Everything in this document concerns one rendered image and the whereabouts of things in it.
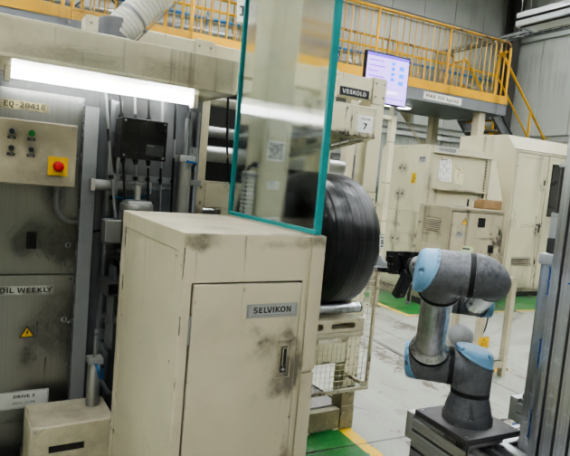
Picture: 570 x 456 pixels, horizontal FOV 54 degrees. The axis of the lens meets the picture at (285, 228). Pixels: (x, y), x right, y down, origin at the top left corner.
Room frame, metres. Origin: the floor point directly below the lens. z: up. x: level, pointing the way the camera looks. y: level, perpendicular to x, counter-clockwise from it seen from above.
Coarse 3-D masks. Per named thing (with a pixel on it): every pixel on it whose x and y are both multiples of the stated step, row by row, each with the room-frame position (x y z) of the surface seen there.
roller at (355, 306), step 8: (320, 304) 2.19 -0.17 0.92; (328, 304) 2.21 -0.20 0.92; (336, 304) 2.22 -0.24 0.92; (344, 304) 2.24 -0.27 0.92; (352, 304) 2.26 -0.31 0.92; (360, 304) 2.28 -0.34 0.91; (320, 312) 2.18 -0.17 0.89; (328, 312) 2.20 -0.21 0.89; (336, 312) 2.22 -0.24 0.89; (344, 312) 2.24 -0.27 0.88
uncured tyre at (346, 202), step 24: (336, 192) 2.15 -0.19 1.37; (360, 192) 2.22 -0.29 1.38; (336, 216) 2.08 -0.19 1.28; (360, 216) 2.14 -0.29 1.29; (336, 240) 2.06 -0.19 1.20; (360, 240) 2.11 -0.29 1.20; (336, 264) 2.07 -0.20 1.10; (360, 264) 2.12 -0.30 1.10; (336, 288) 2.13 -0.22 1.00; (360, 288) 2.19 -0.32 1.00
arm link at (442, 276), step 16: (432, 256) 1.40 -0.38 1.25; (448, 256) 1.39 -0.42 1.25; (464, 256) 1.39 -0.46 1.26; (416, 272) 1.42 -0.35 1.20; (432, 272) 1.38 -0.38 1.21; (448, 272) 1.37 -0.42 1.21; (464, 272) 1.36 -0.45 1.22; (416, 288) 1.41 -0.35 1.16; (432, 288) 1.39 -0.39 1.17; (448, 288) 1.38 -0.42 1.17; (464, 288) 1.37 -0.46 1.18; (432, 304) 1.43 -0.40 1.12; (448, 304) 1.42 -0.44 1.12; (432, 320) 1.50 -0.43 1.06; (448, 320) 1.51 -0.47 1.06; (416, 336) 1.61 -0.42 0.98; (432, 336) 1.54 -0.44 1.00; (416, 352) 1.63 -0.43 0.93; (432, 352) 1.59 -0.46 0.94; (448, 352) 1.63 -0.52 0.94; (416, 368) 1.64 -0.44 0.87; (432, 368) 1.62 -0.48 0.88; (448, 368) 1.62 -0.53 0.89
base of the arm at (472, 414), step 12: (456, 396) 1.63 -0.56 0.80; (468, 396) 1.61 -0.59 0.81; (480, 396) 1.61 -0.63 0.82; (444, 408) 1.66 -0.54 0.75; (456, 408) 1.62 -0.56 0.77; (468, 408) 1.61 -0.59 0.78; (480, 408) 1.60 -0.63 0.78; (456, 420) 1.61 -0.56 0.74; (468, 420) 1.61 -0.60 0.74; (480, 420) 1.59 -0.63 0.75; (492, 420) 1.62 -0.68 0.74
